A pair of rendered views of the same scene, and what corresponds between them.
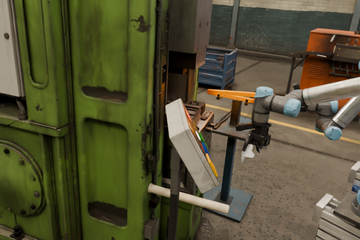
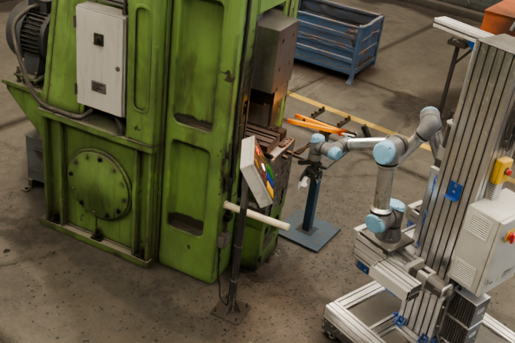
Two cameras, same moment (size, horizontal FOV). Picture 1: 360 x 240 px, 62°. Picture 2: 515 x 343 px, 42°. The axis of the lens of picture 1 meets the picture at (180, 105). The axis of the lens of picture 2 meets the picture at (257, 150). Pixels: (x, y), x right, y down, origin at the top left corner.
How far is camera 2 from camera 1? 2.51 m
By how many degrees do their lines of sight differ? 9
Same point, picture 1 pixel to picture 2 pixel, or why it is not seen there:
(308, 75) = not seen: hidden behind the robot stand
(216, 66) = (344, 43)
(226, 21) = not seen: outside the picture
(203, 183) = (261, 200)
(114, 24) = (206, 69)
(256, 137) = (309, 172)
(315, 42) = (490, 26)
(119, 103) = (205, 132)
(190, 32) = (269, 76)
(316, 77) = not seen: hidden behind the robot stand
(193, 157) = (255, 183)
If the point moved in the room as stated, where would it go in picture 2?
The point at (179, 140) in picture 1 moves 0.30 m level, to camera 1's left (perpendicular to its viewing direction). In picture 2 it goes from (246, 171) to (192, 161)
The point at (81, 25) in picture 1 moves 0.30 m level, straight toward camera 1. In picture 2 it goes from (178, 66) to (184, 86)
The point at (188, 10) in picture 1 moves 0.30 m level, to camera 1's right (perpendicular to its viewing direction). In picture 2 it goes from (268, 59) to (319, 66)
